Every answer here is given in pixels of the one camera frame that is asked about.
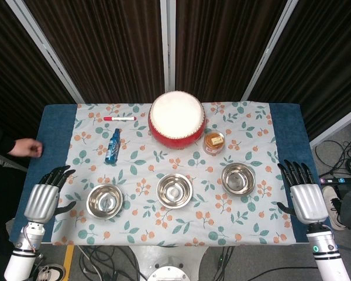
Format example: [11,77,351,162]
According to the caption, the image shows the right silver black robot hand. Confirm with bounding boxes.
[276,159,330,225]

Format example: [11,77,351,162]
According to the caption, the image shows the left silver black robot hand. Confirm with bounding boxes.
[23,165,77,224]

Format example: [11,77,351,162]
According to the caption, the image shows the stainless steel bowl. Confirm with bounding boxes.
[86,184,125,221]
[156,173,194,208]
[221,163,256,196]

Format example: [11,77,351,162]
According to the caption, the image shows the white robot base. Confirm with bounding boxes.
[128,245,212,281]

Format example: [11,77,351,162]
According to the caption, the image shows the person's bare hand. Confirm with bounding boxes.
[8,138,44,159]

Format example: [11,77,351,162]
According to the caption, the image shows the white black sneaker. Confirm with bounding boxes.
[321,186,346,231]

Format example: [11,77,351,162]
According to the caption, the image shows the black power strip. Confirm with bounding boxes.
[318,176,351,186]

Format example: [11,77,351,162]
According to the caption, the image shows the blue table cover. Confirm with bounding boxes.
[10,102,333,244]

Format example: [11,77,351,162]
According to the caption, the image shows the person's black sleeve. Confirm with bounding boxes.
[0,125,18,156]

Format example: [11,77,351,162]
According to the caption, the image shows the blue spray bottle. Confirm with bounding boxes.
[104,128,121,164]

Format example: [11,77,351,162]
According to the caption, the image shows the clear plastic jar orange contents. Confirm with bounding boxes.
[203,131,225,156]

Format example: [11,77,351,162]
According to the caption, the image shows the red white marker pen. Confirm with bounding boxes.
[103,116,137,122]

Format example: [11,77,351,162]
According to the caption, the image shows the dark brown partition panel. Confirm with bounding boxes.
[0,0,77,138]
[248,0,351,141]
[26,0,167,105]
[175,0,287,102]

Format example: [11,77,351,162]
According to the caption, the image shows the floral white tablecloth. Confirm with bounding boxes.
[51,101,298,246]

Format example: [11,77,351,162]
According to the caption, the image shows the red drum white skin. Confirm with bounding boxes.
[147,91,207,149]

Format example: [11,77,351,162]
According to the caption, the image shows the white partition frame post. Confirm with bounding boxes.
[5,0,91,105]
[241,0,307,102]
[309,107,351,149]
[160,0,176,93]

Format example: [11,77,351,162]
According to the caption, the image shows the black cables under table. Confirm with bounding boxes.
[75,245,149,281]

